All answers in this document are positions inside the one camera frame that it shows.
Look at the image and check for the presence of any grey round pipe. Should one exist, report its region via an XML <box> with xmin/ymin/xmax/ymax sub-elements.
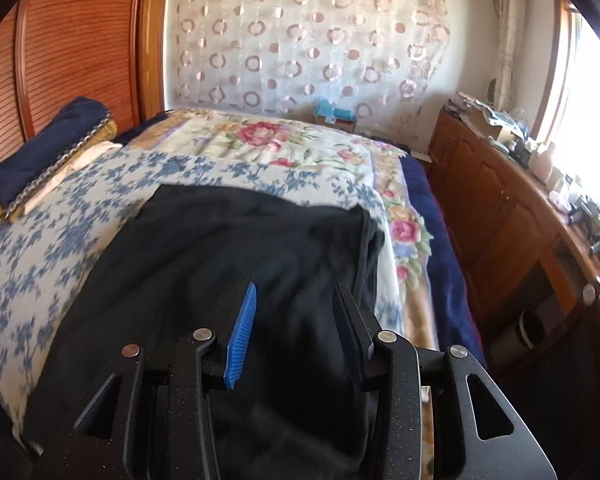
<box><xmin>495</xmin><ymin>310</ymin><xmax>543</xmax><ymax>356</ymax></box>

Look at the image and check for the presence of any floral side curtain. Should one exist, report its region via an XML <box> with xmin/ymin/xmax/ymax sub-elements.
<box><xmin>490</xmin><ymin>0</ymin><xmax>528</xmax><ymax>111</ymax></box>

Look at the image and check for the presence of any navy blue blanket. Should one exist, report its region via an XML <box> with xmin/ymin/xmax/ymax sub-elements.
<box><xmin>405</xmin><ymin>157</ymin><xmax>488</xmax><ymax>366</ymax></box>

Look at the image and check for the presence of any navy folded cloth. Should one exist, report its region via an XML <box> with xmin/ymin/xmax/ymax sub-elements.
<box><xmin>0</xmin><ymin>96</ymin><xmax>112</xmax><ymax>206</ymax></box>

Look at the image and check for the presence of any black printed t-shirt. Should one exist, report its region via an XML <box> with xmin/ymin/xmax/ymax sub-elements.
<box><xmin>22</xmin><ymin>184</ymin><xmax>386</xmax><ymax>480</ymax></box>

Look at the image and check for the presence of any light blue toy box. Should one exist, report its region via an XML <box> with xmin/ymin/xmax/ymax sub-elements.
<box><xmin>314</xmin><ymin>97</ymin><xmax>358</xmax><ymax>133</ymax></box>

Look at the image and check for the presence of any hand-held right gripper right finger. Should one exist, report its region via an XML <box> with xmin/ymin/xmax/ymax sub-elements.
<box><xmin>332</xmin><ymin>285</ymin><xmax>558</xmax><ymax>480</ymax></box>

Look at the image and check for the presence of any blue floral white sheet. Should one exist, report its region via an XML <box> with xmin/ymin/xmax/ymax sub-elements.
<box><xmin>0</xmin><ymin>147</ymin><xmax>398</xmax><ymax>456</ymax></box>

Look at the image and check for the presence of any wooden slatted wardrobe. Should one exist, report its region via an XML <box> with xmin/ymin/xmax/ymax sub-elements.
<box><xmin>0</xmin><ymin>0</ymin><xmax>171</xmax><ymax>221</ymax></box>

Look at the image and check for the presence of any sheer circle-patterned curtain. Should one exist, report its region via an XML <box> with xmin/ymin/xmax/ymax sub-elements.
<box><xmin>165</xmin><ymin>0</ymin><xmax>461</xmax><ymax>131</ymax></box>

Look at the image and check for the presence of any checked cloth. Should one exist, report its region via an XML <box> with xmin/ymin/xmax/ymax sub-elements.
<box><xmin>2</xmin><ymin>115</ymin><xmax>118</xmax><ymax>221</ymax></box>

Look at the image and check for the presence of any wooden cabinet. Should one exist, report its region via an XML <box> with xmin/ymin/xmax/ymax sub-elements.
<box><xmin>427</xmin><ymin>110</ymin><xmax>600</xmax><ymax>480</ymax></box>

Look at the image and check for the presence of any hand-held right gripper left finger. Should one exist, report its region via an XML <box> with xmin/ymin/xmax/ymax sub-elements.
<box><xmin>30</xmin><ymin>281</ymin><xmax>258</xmax><ymax>480</ymax></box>

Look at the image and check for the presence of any pink rose floral blanket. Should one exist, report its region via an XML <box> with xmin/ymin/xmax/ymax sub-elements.
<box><xmin>125</xmin><ymin>107</ymin><xmax>441</xmax><ymax>480</ymax></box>

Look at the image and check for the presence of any bright window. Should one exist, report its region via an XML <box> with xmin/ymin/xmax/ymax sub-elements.
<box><xmin>535</xmin><ymin>0</ymin><xmax>600</xmax><ymax>221</ymax></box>

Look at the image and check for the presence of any pile of cabinet-top clutter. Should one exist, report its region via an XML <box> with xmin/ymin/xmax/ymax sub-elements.
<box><xmin>442</xmin><ymin>90</ymin><xmax>600</xmax><ymax>271</ymax></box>

